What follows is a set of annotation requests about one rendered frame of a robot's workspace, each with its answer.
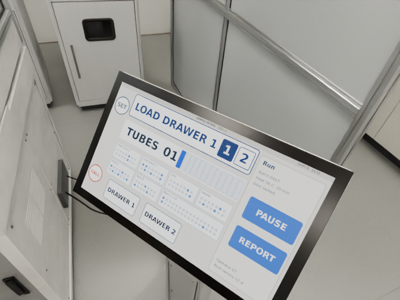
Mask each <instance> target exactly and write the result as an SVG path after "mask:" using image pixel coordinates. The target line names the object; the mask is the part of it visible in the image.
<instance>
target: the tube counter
mask: <svg viewBox="0 0 400 300"><path fill-rule="evenodd" d="M159 160H161V161H163V162H165V163H167V164H169V165H170V166H172V167H174V168H176V169H178V170H180V171H181V172H183V173H185V174H187V175H188V176H190V177H192V178H194V179H196V180H197V181H199V182H201V183H203V184H205V185H207V186H208V187H210V188H212V189H214V190H216V191H217V192H219V193H221V194H223V195H224V196H226V197H228V198H230V199H232V200H234V201H235V202H237V201H238V199H239V197H240V194H241V192H242V190H243V188H244V186H245V184H246V180H244V179H241V178H240V177H238V176H235V175H234V174H232V173H230V172H228V171H226V170H224V169H222V168H220V167H218V166H216V165H215V164H213V163H211V162H209V161H207V160H205V159H203V158H201V157H199V156H197V155H195V154H193V153H191V152H189V151H187V150H185V149H183V148H181V147H179V146H177V145H176V144H174V143H172V142H170V141H168V140H167V141H166V144H165V146H164V149H163V150H162V153H161V156H160V158H159Z"/></svg>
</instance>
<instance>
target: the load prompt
mask: <svg viewBox="0 0 400 300"><path fill-rule="evenodd" d="M128 115H129V116H131V117H133V118H135V119H137V120H139V121H141V122H143V123H145V124H147V125H149V126H151V127H153V128H155V129H157V130H159V131H161V132H163V133H165V134H167V135H169V136H171V137H173V138H175V139H177V140H179V141H181V142H183V143H184V144H186V145H188V146H190V147H192V148H194V149H196V150H198V151H200V152H202V153H204V154H206V155H208V156H210V157H212V158H214V159H216V160H218V161H220V162H222V163H224V164H226V165H228V166H230V167H231V168H234V169H235V170H237V171H240V172H241V173H243V174H245V175H247V176H249V175H250V173H251V171H252V169H253V167H254V165H255V163H256V161H257V159H258V157H259V154H260V152H261V150H259V149H257V148H254V147H253V146H250V145H248V144H246V143H244V142H241V141H239V140H237V139H235V138H233V137H231V136H229V135H226V134H224V133H222V132H219V131H218V130H216V129H213V128H211V127H209V126H207V125H204V124H202V123H200V122H198V121H196V120H194V119H192V118H189V117H187V116H185V115H183V114H181V113H179V112H177V111H174V110H172V109H170V108H168V107H165V106H163V105H161V104H159V103H157V102H155V101H153V100H150V99H148V98H146V97H144V96H142V95H140V94H138V93H137V94H136V96H135V99H134V101H133V103H132V106H131V109H130V111H129V114H128Z"/></svg>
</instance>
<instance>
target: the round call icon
mask: <svg viewBox="0 0 400 300"><path fill-rule="evenodd" d="M104 171H105V168H103V167H101V166H100V165H99V164H97V163H95V162H94V161H92V162H91V165H90V167H89V170H88V172H87V175H86V178H87V179H89V180H90V181H92V182H94V183H95V184H96V185H98V186H99V184H100V181H101V179H102V176H103V174H104Z"/></svg>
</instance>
